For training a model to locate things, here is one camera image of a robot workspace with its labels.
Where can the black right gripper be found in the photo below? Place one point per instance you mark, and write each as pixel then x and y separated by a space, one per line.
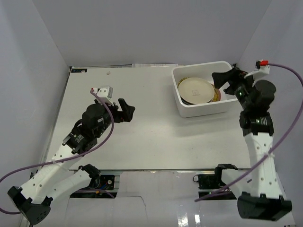
pixel 220 79

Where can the white plastic bin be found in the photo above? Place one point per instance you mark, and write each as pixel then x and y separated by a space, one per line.
pixel 204 71

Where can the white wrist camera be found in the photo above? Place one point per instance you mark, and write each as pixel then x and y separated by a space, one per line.
pixel 262 69
pixel 103 94

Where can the cream round plate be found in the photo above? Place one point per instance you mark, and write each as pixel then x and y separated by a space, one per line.
pixel 196 90

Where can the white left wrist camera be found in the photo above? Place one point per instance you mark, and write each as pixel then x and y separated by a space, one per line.
pixel 103 94

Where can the fan-shaped bamboo pattern plate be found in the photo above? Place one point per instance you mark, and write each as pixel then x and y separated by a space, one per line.
pixel 181 81

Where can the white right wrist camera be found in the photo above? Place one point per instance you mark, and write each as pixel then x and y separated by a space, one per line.
pixel 262 69

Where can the white plate orange sun pattern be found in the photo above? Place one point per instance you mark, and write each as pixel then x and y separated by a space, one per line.
pixel 217 95

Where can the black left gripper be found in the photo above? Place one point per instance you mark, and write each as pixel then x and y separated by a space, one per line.
pixel 118 114

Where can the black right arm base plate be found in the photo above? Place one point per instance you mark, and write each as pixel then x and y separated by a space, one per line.
pixel 208 181

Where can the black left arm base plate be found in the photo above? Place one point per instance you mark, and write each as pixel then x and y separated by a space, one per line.
pixel 101 183

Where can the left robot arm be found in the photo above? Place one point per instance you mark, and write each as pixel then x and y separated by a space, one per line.
pixel 33 198

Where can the white plate green red rim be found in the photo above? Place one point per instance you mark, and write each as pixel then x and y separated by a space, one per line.
pixel 191 103

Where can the black label sticker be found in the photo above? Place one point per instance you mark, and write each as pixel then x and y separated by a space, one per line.
pixel 78 70

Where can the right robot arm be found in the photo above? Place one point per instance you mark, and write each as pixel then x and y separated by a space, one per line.
pixel 258 193

